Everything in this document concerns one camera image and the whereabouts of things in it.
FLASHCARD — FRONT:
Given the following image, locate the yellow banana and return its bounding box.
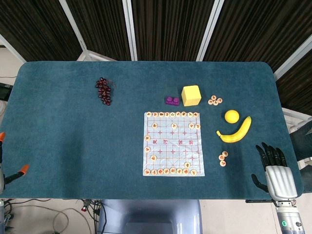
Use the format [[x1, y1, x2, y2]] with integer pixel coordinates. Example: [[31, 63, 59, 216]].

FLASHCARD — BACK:
[[216, 116, 253, 143]]

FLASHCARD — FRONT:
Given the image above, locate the chinese chess board sheet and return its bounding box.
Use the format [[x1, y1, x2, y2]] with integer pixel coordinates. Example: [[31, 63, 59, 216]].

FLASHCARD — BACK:
[[142, 111, 206, 177]]

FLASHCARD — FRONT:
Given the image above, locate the yellow foam cube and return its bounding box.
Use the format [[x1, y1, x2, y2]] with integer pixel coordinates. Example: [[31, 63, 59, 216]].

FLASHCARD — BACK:
[[181, 85, 202, 107]]

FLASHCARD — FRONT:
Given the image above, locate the teal table cloth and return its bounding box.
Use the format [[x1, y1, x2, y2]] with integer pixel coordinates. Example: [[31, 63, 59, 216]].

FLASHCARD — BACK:
[[0, 60, 305, 200]]

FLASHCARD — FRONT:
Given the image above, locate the black floor cable bundle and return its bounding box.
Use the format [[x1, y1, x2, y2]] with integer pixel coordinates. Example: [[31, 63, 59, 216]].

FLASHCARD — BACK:
[[87, 199, 108, 234]]

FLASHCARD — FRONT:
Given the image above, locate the yellow ball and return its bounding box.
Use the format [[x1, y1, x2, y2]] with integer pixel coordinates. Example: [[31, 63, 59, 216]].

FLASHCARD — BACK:
[[224, 110, 240, 124]]

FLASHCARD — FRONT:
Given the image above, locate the purple toy building block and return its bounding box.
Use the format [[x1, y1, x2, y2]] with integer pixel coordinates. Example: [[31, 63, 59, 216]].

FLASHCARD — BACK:
[[165, 96, 180, 106]]

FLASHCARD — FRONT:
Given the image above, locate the blue-grey robot torso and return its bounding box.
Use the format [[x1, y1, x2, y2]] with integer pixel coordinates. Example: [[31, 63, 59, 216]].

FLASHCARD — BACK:
[[97, 199, 203, 234]]

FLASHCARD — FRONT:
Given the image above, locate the black box device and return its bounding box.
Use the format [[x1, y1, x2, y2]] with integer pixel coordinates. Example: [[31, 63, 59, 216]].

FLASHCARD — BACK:
[[0, 82, 13, 100]]

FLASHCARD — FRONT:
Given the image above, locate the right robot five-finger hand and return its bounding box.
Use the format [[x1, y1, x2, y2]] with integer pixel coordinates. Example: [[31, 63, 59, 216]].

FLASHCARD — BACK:
[[251, 142, 298, 202]]

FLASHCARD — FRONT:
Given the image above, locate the grey looped floor cable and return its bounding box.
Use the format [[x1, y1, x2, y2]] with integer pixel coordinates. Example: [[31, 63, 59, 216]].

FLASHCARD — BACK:
[[4, 207, 74, 234]]

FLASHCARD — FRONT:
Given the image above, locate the dark red grape bunch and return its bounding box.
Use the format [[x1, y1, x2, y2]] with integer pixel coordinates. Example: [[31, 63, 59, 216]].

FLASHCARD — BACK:
[[95, 77, 117, 106]]

